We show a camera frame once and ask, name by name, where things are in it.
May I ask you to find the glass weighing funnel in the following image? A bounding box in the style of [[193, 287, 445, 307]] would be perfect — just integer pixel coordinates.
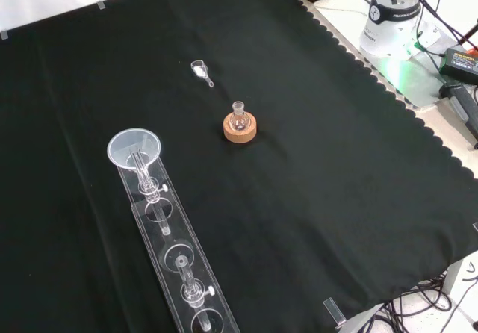
[[190, 59, 215, 89]]

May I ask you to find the transparent funnel stand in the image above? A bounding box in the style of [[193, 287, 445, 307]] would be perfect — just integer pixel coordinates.
[[118, 153, 242, 333]]

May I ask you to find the clear plastic funnel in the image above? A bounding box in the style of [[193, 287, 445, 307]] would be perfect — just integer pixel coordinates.
[[107, 127, 163, 192]]

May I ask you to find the small round-bottom glass flask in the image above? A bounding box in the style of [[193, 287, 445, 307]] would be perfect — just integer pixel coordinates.
[[230, 101, 249, 133]]

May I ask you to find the black bench cloth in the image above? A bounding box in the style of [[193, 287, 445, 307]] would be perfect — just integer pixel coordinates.
[[0, 0, 478, 333]]

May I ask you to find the black power adapter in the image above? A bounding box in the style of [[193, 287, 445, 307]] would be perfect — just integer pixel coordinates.
[[438, 46, 478, 86]]

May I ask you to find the white table leg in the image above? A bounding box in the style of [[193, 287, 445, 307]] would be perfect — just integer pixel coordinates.
[[443, 249, 473, 314]]

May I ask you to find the cork ring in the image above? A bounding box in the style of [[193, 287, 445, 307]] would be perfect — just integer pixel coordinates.
[[223, 111, 259, 144]]

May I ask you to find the black handle tool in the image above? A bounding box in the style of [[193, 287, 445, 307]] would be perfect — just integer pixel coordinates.
[[438, 82, 478, 152]]

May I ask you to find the black floor cable bundle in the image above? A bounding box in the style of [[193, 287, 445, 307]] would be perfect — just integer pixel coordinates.
[[367, 267, 478, 333]]

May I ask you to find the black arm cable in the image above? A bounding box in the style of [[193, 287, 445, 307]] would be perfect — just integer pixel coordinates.
[[409, 0, 478, 73]]

